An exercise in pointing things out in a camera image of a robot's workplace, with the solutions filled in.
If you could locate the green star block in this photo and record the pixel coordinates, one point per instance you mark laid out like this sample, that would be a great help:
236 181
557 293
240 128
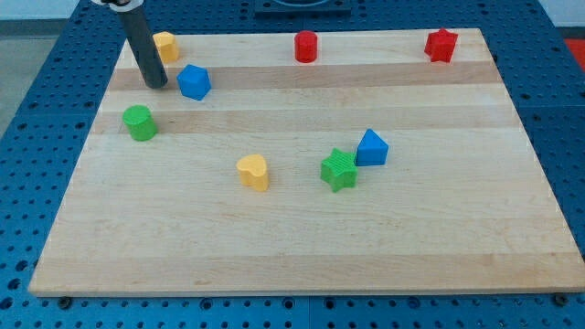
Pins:
339 170

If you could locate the red star block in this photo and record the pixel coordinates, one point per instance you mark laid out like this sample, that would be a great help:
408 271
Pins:
440 45

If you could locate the yellow heart block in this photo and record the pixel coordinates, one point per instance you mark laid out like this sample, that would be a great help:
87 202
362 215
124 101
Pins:
253 172

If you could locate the green cylinder block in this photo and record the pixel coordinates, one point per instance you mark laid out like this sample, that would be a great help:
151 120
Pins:
140 123

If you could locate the blue cube block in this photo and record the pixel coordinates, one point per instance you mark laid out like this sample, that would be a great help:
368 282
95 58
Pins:
194 82

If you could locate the red cylinder block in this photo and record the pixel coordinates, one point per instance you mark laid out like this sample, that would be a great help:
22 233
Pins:
305 46

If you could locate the blue triangle block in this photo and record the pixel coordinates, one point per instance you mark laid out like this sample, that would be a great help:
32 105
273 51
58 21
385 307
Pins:
372 150

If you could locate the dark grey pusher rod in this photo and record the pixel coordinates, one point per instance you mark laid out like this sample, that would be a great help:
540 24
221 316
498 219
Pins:
140 38

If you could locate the yellow hexagon block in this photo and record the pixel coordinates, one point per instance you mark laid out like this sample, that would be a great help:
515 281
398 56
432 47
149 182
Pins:
167 46

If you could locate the wooden board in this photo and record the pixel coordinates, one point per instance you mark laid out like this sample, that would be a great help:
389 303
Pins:
461 205

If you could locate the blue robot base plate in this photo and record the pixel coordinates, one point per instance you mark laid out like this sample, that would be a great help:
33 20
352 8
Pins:
268 8

